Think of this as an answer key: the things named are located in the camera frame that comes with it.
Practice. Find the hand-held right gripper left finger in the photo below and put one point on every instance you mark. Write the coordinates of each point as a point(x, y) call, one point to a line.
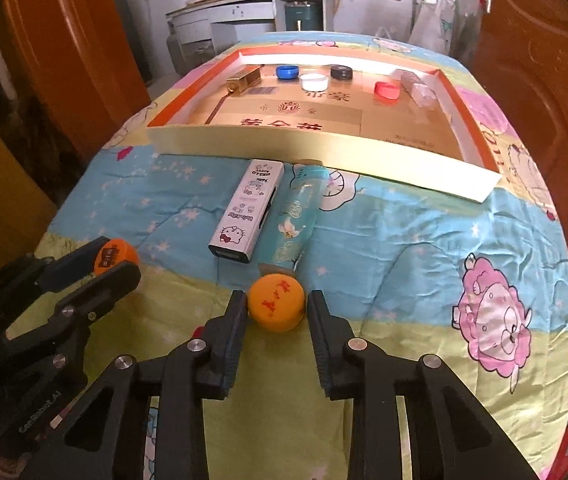
point(234, 345)

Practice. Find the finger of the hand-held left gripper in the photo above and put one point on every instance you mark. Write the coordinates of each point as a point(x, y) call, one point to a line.
point(63, 270)
point(103, 292)

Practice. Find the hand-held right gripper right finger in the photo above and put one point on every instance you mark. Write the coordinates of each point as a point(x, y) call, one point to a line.
point(321, 350)

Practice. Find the orange cap with dark print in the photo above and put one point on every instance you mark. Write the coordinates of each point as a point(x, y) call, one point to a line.
point(121, 256)

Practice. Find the orange cap with red marks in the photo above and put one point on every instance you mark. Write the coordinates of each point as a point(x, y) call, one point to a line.
point(276, 302)

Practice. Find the shallow cardboard tray box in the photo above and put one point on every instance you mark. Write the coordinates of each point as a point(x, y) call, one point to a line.
point(314, 140)

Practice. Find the gold rectangular box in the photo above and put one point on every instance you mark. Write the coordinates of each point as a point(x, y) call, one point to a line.
point(244, 80)

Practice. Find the white bottle cap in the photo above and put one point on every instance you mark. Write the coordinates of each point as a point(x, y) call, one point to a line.
point(314, 81)

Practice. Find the clear plastic piece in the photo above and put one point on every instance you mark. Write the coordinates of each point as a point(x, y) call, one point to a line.
point(421, 91)

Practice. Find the black bottle cap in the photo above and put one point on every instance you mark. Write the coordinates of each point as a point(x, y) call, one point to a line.
point(341, 72)

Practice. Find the white cartoon cat box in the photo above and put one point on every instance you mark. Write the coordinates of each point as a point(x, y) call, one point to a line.
point(249, 210)

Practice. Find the teal rectangular box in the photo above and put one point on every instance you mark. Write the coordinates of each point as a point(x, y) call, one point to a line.
point(296, 215)

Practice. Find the printed cartoon blanket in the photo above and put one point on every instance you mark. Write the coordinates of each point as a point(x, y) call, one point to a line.
point(414, 235)

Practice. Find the grey gas cylinder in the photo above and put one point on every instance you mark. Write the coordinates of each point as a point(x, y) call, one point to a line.
point(177, 52)

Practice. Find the grey metal locker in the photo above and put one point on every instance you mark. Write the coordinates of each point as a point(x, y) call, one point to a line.
point(126, 20)

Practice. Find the red bottle cap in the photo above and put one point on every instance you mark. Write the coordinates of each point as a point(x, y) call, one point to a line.
point(386, 90)

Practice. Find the blue bottle cap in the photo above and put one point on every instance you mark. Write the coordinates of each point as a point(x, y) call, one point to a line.
point(286, 72)

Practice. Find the white kitchen cabinet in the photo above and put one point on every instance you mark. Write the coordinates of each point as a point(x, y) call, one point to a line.
point(223, 12)

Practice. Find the small white plastic bag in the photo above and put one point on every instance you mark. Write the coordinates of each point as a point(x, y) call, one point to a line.
point(385, 34)

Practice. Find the green air fryer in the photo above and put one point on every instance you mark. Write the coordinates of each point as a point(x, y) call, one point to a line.
point(301, 15)

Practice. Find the large white plastic bag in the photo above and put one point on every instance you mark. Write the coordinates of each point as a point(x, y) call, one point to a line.
point(431, 20)

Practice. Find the brown wooden door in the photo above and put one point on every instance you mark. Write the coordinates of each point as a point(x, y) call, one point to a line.
point(529, 60)

